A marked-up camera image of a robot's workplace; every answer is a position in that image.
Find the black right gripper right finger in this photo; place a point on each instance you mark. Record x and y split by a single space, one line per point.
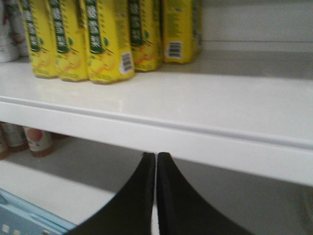
182 211

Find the yellow pear drink carton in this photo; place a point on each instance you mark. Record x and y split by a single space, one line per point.
109 56
40 39
69 39

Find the orange C100 juice bottle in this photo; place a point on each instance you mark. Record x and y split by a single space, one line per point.
39 141

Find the white store shelf unit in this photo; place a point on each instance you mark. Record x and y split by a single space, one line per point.
238 122

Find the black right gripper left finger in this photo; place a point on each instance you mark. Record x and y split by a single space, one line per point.
129 212

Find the light blue plastic basket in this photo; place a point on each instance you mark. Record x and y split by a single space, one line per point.
20 217

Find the white peach drink bottle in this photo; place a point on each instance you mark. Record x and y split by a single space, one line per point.
12 34

